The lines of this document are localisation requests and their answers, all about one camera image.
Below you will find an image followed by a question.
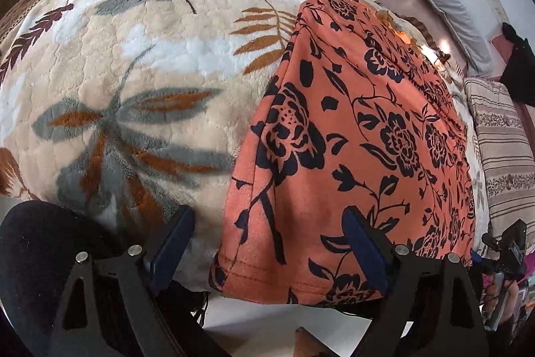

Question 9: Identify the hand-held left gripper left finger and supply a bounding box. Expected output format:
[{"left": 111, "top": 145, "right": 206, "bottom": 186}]
[{"left": 50, "top": 205, "right": 196, "bottom": 357}]

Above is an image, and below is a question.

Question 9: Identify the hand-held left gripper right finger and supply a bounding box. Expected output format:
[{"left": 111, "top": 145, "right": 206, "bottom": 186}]
[{"left": 342, "top": 207, "right": 491, "bottom": 357}]

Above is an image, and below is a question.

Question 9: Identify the orange black floral garment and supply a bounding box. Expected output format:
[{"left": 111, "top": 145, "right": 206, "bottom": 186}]
[{"left": 209, "top": 0, "right": 477, "bottom": 307}]

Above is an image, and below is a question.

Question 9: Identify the striped floral band pillow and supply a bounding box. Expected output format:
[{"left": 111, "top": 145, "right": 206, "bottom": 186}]
[{"left": 463, "top": 77, "right": 535, "bottom": 241}]

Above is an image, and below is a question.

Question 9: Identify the person's black trouser leg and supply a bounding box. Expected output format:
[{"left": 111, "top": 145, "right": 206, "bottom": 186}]
[{"left": 0, "top": 200, "right": 235, "bottom": 357}]

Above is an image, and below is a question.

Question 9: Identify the black object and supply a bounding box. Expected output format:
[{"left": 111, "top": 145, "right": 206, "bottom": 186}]
[{"left": 499, "top": 22, "right": 535, "bottom": 107}]

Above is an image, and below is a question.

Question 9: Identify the cream leaf print blanket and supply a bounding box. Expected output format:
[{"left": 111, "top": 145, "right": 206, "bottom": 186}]
[{"left": 0, "top": 0, "right": 486, "bottom": 291}]

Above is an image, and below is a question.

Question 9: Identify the grey pillow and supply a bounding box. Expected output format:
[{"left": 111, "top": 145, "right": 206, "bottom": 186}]
[{"left": 401, "top": 0, "right": 496, "bottom": 77}]

